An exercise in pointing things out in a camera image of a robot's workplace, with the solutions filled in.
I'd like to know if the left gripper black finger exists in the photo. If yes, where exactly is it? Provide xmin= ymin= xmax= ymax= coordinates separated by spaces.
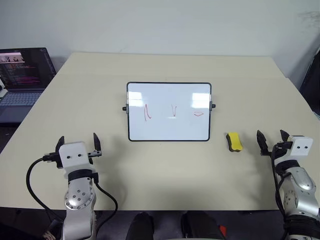
xmin=55 ymin=135 xmax=66 ymax=154
xmin=92 ymin=132 xmax=102 ymax=152

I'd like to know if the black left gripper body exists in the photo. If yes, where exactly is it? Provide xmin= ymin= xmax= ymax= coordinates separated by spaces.
xmin=48 ymin=149 xmax=103 ymax=170

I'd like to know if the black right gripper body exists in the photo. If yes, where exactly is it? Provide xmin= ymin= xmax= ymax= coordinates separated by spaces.
xmin=259 ymin=140 xmax=294 ymax=158

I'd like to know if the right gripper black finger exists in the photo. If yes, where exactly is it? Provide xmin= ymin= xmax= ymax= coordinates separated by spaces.
xmin=279 ymin=129 xmax=291 ymax=143
xmin=256 ymin=129 xmax=269 ymax=151

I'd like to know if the yellow and black eraser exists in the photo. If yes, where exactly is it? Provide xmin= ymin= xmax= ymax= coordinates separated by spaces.
xmin=225 ymin=131 xmax=244 ymax=153

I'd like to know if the large black object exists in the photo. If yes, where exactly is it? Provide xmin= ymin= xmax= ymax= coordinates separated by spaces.
xmin=298 ymin=44 xmax=320 ymax=117

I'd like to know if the open grey laptop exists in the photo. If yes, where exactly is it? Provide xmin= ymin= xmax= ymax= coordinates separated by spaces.
xmin=0 ymin=47 xmax=57 ymax=124

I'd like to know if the small black-framed whiteboard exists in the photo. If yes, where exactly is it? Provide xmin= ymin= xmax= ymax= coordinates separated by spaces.
xmin=122 ymin=81 xmax=217 ymax=143

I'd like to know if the small white device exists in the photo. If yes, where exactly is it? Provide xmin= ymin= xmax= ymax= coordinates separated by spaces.
xmin=0 ymin=79 xmax=8 ymax=99

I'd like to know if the dark rounded shape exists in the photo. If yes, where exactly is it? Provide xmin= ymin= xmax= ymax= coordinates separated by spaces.
xmin=180 ymin=210 xmax=226 ymax=240
xmin=125 ymin=211 xmax=155 ymax=240

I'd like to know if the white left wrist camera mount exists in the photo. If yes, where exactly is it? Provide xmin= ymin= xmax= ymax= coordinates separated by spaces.
xmin=58 ymin=141 xmax=94 ymax=181

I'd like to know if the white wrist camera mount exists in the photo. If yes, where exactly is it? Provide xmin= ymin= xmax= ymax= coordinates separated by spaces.
xmin=58 ymin=141 xmax=94 ymax=181
xmin=287 ymin=135 xmax=314 ymax=158

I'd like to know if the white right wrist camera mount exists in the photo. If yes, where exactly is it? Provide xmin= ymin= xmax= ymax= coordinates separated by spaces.
xmin=287 ymin=135 xmax=314 ymax=158

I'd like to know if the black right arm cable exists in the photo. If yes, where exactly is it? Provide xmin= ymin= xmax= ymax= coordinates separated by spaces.
xmin=270 ymin=144 xmax=292 ymax=240

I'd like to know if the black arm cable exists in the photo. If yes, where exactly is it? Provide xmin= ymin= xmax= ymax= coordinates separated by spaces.
xmin=25 ymin=154 xmax=119 ymax=234
xmin=270 ymin=144 xmax=292 ymax=240

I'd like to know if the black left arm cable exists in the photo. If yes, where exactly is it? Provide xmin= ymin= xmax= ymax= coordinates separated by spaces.
xmin=25 ymin=154 xmax=119 ymax=234

